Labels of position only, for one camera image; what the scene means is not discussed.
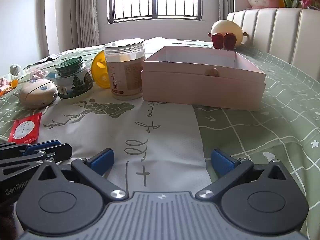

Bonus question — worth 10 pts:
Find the pink white packet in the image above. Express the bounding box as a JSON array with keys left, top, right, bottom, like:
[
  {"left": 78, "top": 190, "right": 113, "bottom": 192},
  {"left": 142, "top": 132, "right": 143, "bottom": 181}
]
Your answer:
[{"left": 29, "top": 70, "right": 49, "bottom": 80}]

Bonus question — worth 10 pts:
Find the green checked bed sheet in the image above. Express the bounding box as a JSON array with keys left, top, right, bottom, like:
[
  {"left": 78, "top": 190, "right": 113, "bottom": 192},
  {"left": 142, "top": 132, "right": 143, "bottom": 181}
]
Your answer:
[{"left": 0, "top": 37, "right": 320, "bottom": 240}]

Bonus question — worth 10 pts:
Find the cream padded headboard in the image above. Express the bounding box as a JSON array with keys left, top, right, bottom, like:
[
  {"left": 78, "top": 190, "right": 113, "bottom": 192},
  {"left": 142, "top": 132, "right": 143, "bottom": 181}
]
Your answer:
[{"left": 227, "top": 7, "right": 320, "bottom": 67}]

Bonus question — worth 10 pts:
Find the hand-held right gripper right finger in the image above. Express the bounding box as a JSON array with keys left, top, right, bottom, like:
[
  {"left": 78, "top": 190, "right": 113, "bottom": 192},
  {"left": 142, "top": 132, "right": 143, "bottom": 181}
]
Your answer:
[{"left": 194, "top": 149, "right": 291, "bottom": 202}]

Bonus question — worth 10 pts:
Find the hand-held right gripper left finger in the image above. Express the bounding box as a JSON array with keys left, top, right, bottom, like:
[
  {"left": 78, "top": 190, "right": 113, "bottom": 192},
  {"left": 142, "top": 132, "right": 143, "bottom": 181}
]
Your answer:
[{"left": 34, "top": 148, "right": 128, "bottom": 203}]

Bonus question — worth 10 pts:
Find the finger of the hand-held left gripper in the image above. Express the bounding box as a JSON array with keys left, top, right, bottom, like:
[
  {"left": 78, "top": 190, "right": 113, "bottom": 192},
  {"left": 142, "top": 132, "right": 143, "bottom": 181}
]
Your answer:
[
  {"left": 0, "top": 139, "right": 62, "bottom": 156},
  {"left": 0, "top": 143, "right": 73, "bottom": 175}
]

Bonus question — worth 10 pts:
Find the clear jar with beige label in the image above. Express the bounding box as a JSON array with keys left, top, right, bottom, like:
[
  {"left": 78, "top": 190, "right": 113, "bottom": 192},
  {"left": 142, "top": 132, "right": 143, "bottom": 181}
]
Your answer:
[{"left": 103, "top": 38, "right": 146, "bottom": 101}]

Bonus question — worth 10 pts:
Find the yellow plastic ball toy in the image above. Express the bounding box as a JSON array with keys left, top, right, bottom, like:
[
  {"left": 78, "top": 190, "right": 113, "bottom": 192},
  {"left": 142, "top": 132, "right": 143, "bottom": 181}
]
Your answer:
[{"left": 91, "top": 50, "right": 111, "bottom": 89}]

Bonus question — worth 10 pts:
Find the round beige wrapped cake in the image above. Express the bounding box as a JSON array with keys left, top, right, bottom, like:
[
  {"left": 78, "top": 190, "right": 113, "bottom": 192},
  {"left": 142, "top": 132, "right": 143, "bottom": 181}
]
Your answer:
[{"left": 19, "top": 78, "right": 59, "bottom": 109}]

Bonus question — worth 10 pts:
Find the red white packet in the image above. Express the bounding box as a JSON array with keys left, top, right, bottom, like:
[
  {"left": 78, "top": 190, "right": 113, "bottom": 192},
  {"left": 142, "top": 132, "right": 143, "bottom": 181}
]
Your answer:
[{"left": 8, "top": 112, "right": 43, "bottom": 145}]

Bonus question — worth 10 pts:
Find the orange spoon with yellow head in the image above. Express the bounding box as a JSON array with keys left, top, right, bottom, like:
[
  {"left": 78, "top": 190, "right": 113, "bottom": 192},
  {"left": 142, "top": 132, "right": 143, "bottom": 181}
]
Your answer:
[{"left": 0, "top": 79, "right": 19, "bottom": 96}]

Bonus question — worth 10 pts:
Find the dark cloth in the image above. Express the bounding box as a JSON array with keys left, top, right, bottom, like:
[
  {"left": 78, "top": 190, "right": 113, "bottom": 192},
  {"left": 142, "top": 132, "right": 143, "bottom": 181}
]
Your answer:
[{"left": 35, "top": 54, "right": 60, "bottom": 65}]

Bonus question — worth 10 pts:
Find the grey curtain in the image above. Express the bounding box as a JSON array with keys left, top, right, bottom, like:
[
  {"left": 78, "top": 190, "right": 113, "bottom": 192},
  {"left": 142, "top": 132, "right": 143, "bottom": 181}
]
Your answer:
[
  {"left": 44, "top": 0, "right": 101, "bottom": 53},
  {"left": 202, "top": 0, "right": 236, "bottom": 43}
]

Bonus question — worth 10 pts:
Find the barred window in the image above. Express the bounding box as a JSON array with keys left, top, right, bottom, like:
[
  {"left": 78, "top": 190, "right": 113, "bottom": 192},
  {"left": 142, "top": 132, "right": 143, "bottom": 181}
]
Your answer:
[{"left": 107, "top": 0, "right": 203, "bottom": 25}]

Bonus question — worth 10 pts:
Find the green lid jar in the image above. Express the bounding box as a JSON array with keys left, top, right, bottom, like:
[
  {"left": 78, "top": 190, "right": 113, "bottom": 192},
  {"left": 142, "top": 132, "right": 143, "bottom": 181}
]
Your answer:
[{"left": 55, "top": 57, "right": 94, "bottom": 99}]

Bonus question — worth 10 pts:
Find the grey plush toy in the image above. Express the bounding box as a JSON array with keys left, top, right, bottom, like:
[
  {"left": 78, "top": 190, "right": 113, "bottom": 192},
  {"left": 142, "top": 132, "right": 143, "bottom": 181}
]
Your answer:
[{"left": 9, "top": 63, "right": 26, "bottom": 77}]

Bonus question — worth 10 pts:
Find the cream egg plush toy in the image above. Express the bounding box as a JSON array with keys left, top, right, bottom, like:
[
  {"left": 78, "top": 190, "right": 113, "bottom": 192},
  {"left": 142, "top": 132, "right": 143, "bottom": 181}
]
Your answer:
[{"left": 208, "top": 20, "right": 249, "bottom": 50}]

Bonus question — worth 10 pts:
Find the pink cardboard box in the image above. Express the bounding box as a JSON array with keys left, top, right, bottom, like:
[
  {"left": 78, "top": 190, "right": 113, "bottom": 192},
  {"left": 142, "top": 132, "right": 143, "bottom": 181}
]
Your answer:
[{"left": 141, "top": 45, "right": 266, "bottom": 112}]

